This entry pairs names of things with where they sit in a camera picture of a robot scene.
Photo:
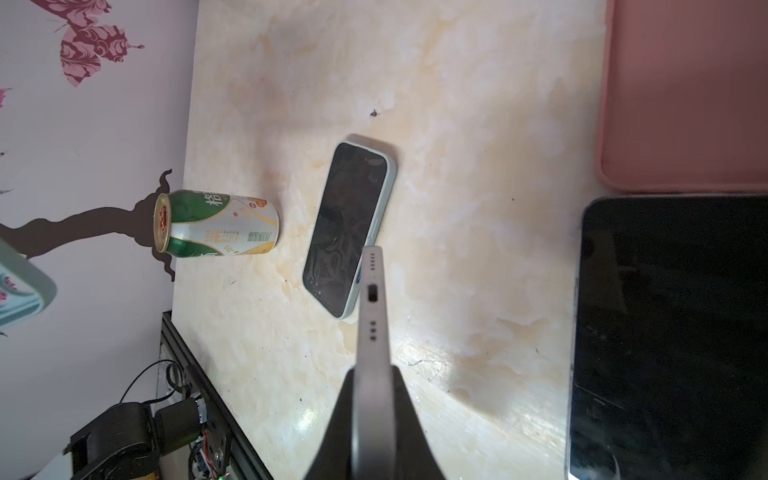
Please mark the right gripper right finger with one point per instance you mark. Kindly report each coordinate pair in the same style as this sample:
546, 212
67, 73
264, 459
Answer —
414, 458

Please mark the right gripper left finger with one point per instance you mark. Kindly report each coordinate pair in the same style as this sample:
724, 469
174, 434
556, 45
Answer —
333, 460

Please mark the black phone sideways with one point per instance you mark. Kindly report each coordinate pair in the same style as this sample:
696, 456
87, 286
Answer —
373, 411

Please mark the pink phone case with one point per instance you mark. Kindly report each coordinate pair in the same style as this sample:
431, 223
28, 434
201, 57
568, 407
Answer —
683, 105

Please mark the light blue phone case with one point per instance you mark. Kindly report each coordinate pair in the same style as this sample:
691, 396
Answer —
25, 290

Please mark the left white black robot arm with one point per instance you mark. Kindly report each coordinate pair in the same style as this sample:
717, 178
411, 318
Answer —
127, 441

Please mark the green gold drink can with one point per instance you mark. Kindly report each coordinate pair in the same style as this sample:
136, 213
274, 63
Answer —
189, 224

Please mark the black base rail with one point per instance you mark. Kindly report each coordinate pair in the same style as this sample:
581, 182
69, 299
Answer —
224, 448

